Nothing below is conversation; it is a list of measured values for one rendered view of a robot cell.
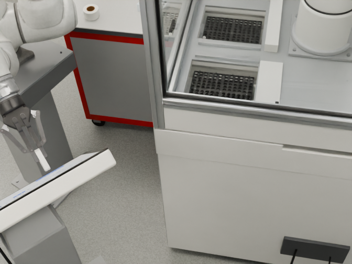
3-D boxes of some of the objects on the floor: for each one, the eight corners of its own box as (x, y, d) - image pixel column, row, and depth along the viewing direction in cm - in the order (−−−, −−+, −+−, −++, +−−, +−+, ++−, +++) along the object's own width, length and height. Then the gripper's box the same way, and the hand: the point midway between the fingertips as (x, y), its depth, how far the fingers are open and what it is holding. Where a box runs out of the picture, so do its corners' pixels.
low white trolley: (86, 130, 291) (56, 24, 231) (115, 54, 328) (96, -53, 269) (187, 143, 282) (184, 37, 223) (205, 64, 320) (206, -44, 260)
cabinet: (166, 255, 242) (154, 156, 180) (201, 94, 304) (201, -21, 242) (377, 289, 228) (443, 195, 166) (369, 114, 290) (415, -3, 228)
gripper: (-14, 107, 144) (29, 182, 146) (28, 86, 148) (69, 158, 151) (-14, 110, 151) (26, 181, 153) (26, 90, 155) (65, 159, 158)
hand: (42, 160), depth 151 cm, fingers closed
